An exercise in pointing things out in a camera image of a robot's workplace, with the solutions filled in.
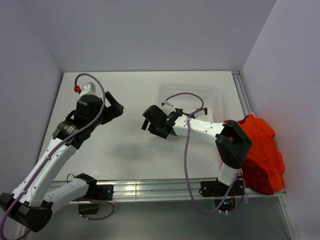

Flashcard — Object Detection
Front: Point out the white plastic basket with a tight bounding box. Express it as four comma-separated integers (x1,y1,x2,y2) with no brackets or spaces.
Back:
157,83,224,123

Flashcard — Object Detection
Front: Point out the white t shirt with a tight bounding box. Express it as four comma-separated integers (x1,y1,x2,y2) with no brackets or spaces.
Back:
196,108,214,122

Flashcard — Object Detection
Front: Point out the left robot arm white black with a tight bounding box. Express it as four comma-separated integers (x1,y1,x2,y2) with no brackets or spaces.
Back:
0,91,124,233

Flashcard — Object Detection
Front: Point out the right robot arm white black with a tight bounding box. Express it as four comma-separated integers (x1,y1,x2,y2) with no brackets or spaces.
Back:
141,105,253,195

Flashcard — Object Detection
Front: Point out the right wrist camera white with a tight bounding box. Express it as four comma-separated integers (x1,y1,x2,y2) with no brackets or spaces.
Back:
160,100,176,115

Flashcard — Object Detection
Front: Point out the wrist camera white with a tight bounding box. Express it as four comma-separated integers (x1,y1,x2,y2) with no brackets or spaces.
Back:
160,100,176,115
73,82,97,98

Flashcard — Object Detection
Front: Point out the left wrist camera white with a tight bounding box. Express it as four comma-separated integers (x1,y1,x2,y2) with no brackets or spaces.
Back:
73,82,97,98

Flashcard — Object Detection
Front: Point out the aluminium rail frame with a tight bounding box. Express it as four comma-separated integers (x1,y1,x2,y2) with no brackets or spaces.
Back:
12,70,301,240

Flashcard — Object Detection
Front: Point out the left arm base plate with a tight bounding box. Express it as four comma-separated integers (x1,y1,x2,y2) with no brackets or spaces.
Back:
83,184,114,201

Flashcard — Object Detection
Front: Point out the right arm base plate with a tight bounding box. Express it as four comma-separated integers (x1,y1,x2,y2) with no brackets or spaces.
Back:
199,179,245,197

